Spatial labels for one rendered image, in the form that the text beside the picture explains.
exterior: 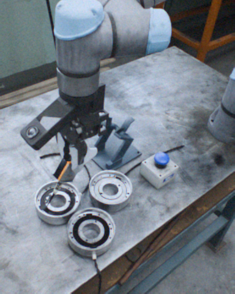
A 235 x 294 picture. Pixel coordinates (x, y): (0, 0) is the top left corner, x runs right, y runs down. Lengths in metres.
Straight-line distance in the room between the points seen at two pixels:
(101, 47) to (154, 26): 0.09
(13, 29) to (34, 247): 1.81
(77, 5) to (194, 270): 1.41
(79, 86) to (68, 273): 0.39
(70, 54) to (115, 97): 0.64
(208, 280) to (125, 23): 1.37
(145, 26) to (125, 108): 0.58
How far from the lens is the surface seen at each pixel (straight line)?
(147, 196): 0.89
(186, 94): 1.26
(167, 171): 0.90
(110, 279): 1.04
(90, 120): 0.66
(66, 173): 0.75
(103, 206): 0.83
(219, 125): 1.09
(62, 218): 0.80
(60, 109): 0.64
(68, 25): 0.54
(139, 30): 0.58
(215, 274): 1.77
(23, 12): 2.41
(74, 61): 0.57
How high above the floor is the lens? 1.50
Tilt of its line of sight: 43 degrees down
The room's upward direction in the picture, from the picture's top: 7 degrees clockwise
